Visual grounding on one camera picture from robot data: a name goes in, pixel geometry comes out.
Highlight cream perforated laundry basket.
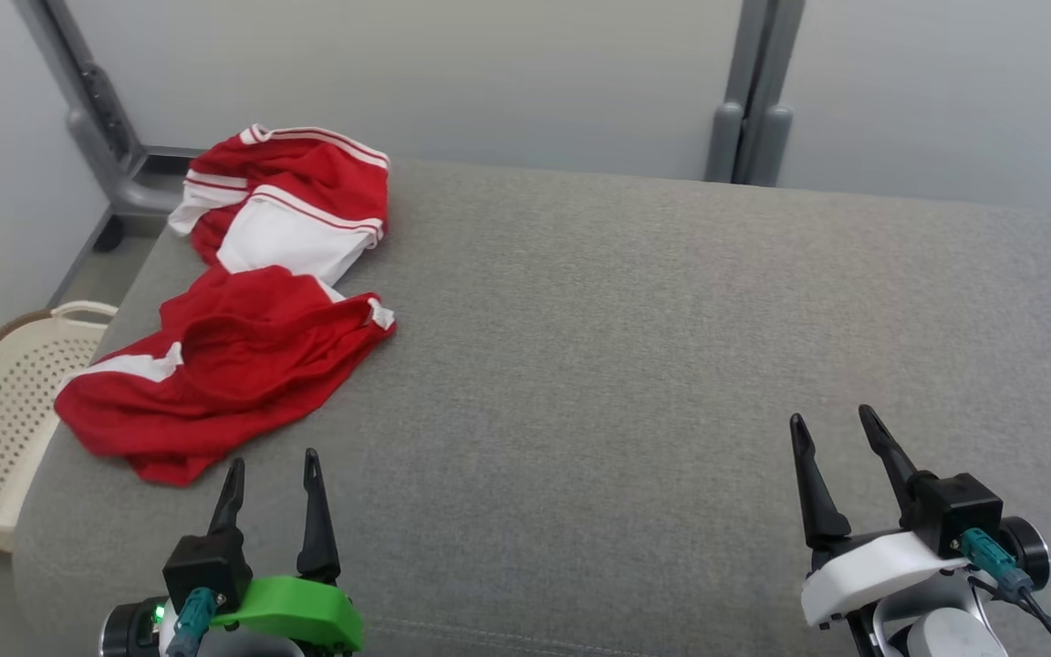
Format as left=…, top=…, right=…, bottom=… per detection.
left=0, top=301, right=119, bottom=554

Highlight grey partition post with caster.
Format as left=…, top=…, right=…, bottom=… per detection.
left=13, top=0, right=209, bottom=254

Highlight red and white shirt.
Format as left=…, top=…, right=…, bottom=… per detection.
left=167, top=123, right=391, bottom=288

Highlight grey double partition post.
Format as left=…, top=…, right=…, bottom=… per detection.
left=704, top=0, right=807, bottom=186

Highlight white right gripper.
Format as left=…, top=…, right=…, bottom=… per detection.
left=789, top=404, right=970, bottom=631

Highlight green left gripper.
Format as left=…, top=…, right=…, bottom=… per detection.
left=208, top=448, right=365, bottom=657

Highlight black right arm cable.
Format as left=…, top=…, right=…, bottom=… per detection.
left=957, top=527, right=1051, bottom=657

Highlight red shorts with white stripe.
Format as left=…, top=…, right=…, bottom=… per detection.
left=54, top=265, right=397, bottom=487

